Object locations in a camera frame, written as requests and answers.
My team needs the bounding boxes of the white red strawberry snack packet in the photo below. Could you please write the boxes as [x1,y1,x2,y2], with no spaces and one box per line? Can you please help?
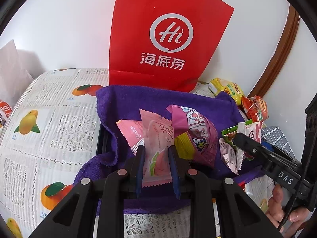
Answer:
[219,119,263,175]

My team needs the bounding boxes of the green snack packet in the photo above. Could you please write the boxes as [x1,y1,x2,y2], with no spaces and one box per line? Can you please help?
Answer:
[221,125,238,147]

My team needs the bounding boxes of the magenta pink snack bag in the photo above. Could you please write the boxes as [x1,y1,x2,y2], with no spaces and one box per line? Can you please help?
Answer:
[167,105,218,167]

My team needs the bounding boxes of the pale pink peach candy packet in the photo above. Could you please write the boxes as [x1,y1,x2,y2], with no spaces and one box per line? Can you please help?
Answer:
[140,109,174,187]

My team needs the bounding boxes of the light pink snack packet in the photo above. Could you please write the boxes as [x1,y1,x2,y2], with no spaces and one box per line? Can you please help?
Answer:
[116,119,144,155]

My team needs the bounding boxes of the person's right hand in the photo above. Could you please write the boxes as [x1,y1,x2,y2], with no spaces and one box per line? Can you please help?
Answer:
[265,184,312,237]

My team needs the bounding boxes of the purple towel lined tray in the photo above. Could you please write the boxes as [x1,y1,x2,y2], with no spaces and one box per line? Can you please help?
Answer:
[73,85,263,214]

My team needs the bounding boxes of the grey checked folded cloth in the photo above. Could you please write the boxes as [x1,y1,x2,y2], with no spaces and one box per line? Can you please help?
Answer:
[261,126,295,158]

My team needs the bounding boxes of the orange red chips bag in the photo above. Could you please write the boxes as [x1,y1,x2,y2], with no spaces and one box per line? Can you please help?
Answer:
[241,96,269,123]

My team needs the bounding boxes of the yellow chips bag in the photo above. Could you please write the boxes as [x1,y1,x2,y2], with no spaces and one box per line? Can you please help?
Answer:
[208,77,244,106]

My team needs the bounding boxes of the fruit print lace tablecloth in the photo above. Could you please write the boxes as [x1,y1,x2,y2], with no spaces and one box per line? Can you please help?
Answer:
[0,67,276,238]

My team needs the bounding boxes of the red paper shopping bag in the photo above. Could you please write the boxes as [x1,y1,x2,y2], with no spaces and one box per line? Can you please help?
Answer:
[109,0,234,92]

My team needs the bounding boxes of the white Miniso plastic bag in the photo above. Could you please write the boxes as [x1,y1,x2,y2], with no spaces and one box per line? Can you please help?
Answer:
[0,40,33,124]

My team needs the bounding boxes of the brown wooden door frame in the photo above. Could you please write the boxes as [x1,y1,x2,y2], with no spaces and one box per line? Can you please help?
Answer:
[248,5,300,97]

